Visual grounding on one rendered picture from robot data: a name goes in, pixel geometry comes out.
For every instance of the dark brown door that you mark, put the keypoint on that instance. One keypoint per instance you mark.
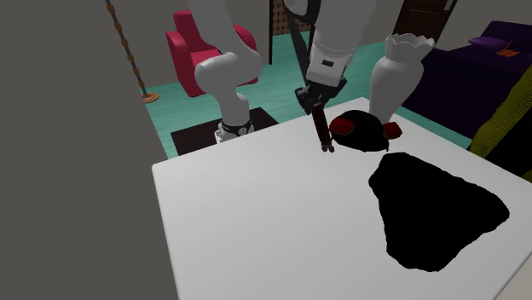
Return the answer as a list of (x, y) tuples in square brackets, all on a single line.
[(419, 18)]

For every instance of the large black lumpy object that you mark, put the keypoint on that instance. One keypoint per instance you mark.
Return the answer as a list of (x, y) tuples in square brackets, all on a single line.
[(432, 212)]

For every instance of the black round object with red parts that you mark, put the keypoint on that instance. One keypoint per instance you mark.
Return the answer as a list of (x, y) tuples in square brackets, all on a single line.
[(365, 133)]

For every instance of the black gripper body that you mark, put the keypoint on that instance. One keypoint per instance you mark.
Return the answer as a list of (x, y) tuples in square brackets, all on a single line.
[(322, 92)]

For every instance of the white vase with wavy rim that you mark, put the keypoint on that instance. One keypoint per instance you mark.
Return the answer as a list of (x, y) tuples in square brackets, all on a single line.
[(392, 79)]

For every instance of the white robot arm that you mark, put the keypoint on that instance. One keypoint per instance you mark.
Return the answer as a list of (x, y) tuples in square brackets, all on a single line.
[(226, 70)]

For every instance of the dark lattice screen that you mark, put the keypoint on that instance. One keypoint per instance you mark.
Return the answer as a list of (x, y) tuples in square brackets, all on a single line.
[(279, 29)]

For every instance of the floor lamp with beaded pole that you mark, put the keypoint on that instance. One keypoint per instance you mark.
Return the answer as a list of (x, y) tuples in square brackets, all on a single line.
[(124, 41)]

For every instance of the red armchair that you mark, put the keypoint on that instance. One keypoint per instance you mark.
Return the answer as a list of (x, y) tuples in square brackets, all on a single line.
[(187, 62)]

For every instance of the yellow mesh furniture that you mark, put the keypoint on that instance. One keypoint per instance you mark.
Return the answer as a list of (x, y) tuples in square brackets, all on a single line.
[(505, 118)]

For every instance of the dark robot stand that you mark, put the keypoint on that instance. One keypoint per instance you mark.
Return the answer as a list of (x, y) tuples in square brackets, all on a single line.
[(195, 137)]

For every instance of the dark purple sofa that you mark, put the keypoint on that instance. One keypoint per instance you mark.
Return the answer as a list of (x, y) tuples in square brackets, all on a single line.
[(457, 87)]

